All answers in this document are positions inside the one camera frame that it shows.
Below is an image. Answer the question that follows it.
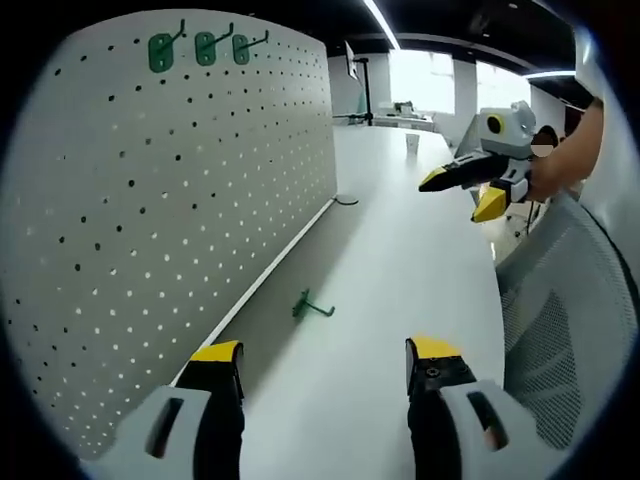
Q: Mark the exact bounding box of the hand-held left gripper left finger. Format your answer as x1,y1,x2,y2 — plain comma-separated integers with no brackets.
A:
117,339,246,480

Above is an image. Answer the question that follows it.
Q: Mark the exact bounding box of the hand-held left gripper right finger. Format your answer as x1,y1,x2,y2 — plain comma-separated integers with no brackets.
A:
404,335,536,480

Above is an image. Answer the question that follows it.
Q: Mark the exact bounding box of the green hook assembly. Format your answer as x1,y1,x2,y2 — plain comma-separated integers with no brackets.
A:
232,29,271,65
147,18,187,74
292,288,337,319
193,22,235,67

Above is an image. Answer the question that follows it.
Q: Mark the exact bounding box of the white perforated mounting plate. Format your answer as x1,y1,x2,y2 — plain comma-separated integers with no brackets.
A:
0,7,361,462

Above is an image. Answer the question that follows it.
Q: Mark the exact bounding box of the person's right hand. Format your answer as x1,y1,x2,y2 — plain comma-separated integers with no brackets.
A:
528,149,569,201

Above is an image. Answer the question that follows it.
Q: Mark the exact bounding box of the person's white shirt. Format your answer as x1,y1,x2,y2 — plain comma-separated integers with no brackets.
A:
569,19,626,241

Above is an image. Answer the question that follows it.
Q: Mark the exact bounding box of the black tripod stand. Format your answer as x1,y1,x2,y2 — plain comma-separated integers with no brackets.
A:
332,40,375,127

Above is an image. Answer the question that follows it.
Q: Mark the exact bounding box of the grey mesh office chair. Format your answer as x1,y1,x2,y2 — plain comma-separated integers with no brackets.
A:
492,197,640,451

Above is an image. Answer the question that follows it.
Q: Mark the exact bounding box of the ceiling strip light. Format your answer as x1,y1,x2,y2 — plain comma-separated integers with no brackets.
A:
362,0,401,51

